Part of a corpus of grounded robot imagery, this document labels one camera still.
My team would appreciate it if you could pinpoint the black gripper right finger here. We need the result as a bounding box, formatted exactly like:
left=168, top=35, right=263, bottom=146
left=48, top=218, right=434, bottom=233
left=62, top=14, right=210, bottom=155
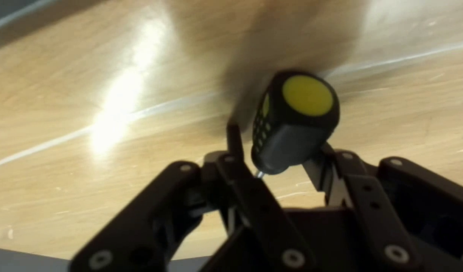
left=303, top=143, right=463, bottom=272

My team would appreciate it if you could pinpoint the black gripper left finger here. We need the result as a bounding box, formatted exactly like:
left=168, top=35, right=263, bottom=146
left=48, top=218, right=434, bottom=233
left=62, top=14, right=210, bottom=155
left=68, top=120, right=319, bottom=272

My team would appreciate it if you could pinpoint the stubby black yellow screwdriver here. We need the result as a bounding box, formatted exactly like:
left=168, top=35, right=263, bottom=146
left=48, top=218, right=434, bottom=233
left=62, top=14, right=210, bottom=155
left=250, top=69, right=342, bottom=180

